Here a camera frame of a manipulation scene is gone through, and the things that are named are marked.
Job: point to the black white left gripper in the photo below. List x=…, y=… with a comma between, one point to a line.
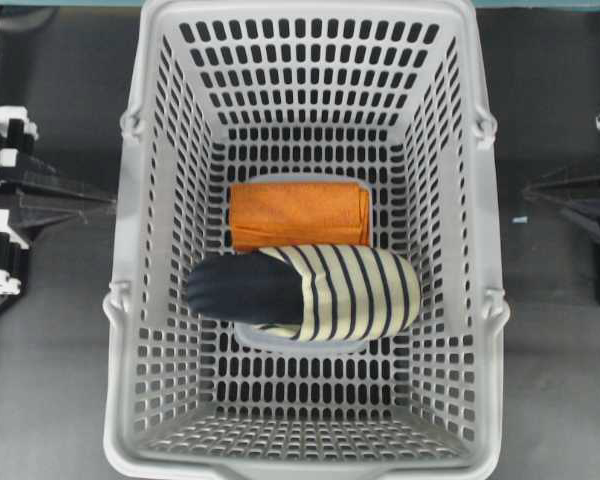
x=34, y=194

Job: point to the grey plastic shopping basket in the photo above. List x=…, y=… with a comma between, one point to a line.
x=389, y=93

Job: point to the striped navy cream slipper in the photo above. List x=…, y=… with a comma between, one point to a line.
x=309, y=293

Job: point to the folded orange cloth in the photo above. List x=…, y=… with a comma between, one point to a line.
x=278, y=214

